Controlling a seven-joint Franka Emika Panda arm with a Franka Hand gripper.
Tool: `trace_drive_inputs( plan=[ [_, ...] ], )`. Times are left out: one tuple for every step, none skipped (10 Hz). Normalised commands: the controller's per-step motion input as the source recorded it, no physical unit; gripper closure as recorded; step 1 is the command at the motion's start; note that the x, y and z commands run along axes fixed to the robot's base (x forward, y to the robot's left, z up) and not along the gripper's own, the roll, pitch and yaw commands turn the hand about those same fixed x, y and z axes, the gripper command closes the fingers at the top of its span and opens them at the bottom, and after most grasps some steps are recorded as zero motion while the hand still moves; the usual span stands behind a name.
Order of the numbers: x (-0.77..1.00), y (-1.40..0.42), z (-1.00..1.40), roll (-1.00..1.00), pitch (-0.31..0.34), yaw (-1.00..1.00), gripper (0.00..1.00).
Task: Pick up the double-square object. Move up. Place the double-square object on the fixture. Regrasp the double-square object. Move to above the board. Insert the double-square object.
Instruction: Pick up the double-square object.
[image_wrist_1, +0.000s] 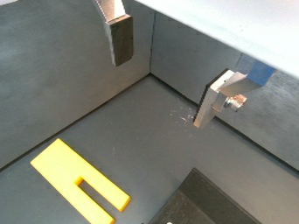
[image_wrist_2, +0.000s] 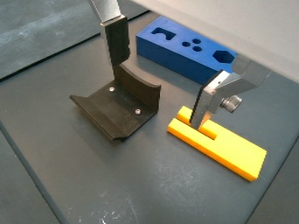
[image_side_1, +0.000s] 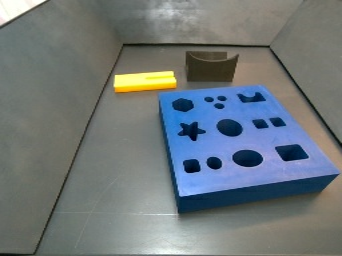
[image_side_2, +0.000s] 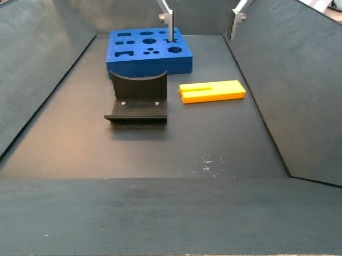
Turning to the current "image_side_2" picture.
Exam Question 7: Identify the yellow double-square block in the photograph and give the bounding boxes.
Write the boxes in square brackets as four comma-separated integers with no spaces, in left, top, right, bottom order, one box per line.
[179,80,246,104]

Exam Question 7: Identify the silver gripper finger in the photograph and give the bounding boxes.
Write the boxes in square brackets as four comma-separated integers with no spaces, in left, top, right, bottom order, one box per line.
[230,0,249,39]
[157,0,174,42]

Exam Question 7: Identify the blue foam shape board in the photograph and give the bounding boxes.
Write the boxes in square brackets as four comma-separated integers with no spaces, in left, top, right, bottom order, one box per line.
[106,28,193,77]

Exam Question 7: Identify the black curved stand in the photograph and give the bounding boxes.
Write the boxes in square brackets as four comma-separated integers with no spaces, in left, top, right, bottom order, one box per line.
[104,72,167,123]

